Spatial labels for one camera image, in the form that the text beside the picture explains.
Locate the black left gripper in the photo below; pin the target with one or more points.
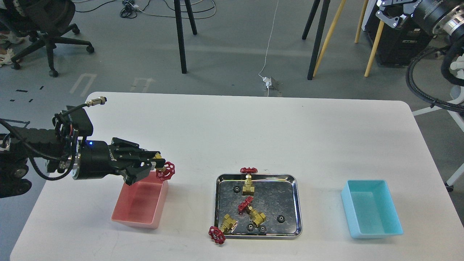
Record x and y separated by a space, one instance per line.
121 157

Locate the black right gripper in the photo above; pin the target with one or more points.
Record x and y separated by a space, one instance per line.
433 16

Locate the brass valve red handwheel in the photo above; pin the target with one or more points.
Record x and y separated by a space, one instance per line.
166 172

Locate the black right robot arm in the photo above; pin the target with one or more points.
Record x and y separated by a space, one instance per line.
453 49

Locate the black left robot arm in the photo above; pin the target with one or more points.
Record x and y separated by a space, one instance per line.
65 149

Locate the pink plastic box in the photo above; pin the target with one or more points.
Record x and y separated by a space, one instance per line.
141 205

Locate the brass valve top of tray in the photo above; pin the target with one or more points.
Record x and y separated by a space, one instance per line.
248 187

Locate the brass valve of tray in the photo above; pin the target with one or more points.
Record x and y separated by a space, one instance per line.
248 187
256 217

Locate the brass valve bottom left edge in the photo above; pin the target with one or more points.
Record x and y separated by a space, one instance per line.
217 234

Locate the small black gear bottom left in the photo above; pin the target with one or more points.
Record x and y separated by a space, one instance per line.
250 227

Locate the brass valve centre of tray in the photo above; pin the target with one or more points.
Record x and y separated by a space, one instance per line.
256 217

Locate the small black gear bottom middle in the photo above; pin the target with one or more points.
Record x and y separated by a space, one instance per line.
262 230

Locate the small black gear right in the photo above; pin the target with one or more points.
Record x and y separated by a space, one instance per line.
280 219

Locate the blue plastic box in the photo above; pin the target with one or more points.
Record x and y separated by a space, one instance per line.
369 209

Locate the wooden easel legs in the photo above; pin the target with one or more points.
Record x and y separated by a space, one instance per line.
330 33

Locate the black tripod stand right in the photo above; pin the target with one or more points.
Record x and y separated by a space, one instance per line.
319 33

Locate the black tripod stand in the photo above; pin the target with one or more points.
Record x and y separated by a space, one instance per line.
179 28
319 33

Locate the shiny metal tray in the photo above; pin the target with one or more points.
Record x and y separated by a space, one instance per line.
275 194

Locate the black tripod stand left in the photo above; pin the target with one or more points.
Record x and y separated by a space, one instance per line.
179 28

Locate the black office chair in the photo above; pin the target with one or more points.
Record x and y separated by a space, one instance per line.
46 21

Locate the white charger with cable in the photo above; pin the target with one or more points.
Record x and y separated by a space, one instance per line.
267 79

